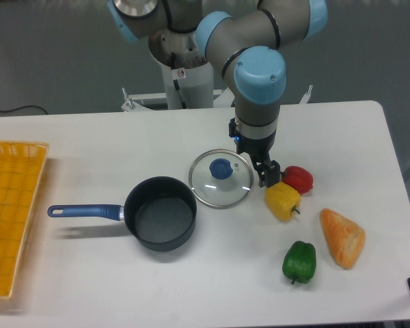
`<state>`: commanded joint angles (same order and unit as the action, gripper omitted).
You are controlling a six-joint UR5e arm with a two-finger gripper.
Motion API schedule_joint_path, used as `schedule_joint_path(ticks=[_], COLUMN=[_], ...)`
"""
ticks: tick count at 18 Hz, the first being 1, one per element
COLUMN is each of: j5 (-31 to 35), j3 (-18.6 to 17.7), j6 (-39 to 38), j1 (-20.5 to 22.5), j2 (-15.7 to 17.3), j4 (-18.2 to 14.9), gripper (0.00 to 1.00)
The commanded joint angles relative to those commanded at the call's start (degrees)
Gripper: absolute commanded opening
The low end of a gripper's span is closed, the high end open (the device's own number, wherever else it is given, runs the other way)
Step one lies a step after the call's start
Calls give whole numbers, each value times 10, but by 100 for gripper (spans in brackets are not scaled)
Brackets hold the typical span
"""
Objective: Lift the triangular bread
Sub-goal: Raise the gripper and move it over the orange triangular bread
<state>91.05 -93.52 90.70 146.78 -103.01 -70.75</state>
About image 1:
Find black cable on pedestal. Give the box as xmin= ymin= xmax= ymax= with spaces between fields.
xmin=169 ymin=51 xmax=188 ymax=110

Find yellow bell pepper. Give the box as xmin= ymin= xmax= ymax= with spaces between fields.
xmin=264 ymin=182 xmax=301 ymax=221

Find glass pot lid blue knob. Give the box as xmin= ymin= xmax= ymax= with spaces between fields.
xmin=188 ymin=149 xmax=254 ymax=209

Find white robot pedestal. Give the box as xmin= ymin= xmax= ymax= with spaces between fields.
xmin=120 ymin=29 xmax=314 ymax=113

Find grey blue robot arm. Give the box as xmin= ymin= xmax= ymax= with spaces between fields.
xmin=107 ymin=1 xmax=328 ymax=187

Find black cable on floor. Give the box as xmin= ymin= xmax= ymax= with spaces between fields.
xmin=0 ymin=105 xmax=49 ymax=114

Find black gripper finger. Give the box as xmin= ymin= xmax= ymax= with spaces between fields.
xmin=256 ymin=160 xmax=281 ymax=188

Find red bell pepper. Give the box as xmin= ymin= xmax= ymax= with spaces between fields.
xmin=282 ymin=166 xmax=314 ymax=194

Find triangle bread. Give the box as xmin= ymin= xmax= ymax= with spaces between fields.
xmin=320 ymin=208 xmax=366 ymax=269

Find green bell pepper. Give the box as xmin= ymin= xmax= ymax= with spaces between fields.
xmin=282 ymin=241 xmax=317 ymax=284

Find dark saucepan blue handle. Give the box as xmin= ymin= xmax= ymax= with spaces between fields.
xmin=47 ymin=176 xmax=197 ymax=252

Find yellow woven basket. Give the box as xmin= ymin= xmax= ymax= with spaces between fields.
xmin=0 ymin=140 xmax=49 ymax=299

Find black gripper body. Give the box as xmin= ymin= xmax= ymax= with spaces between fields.
xmin=228 ymin=118 xmax=277 ymax=161

